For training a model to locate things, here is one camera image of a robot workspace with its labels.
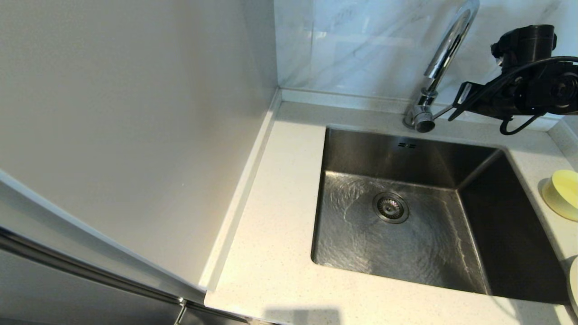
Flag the chrome gooseneck faucet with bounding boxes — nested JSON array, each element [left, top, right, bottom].
[[403, 0, 480, 134]]

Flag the yellow bowl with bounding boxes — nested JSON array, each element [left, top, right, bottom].
[[541, 169, 578, 222]]

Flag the white plate edge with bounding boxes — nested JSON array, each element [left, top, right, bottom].
[[568, 256, 578, 316]]

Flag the stainless steel sink basin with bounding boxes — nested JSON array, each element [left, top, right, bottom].
[[310, 126, 567, 304]]

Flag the round metal drain strainer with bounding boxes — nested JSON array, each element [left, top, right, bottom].
[[373, 192, 410, 224]]

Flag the white appliance side panel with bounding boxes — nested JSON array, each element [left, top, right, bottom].
[[0, 0, 281, 303]]

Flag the stainless steel appliance door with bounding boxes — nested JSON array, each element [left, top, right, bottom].
[[0, 219, 271, 325]]

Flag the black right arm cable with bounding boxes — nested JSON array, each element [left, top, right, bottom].
[[448, 56, 578, 136]]

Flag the chrome appliance handle rail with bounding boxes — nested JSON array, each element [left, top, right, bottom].
[[0, 220, 186, 305]]

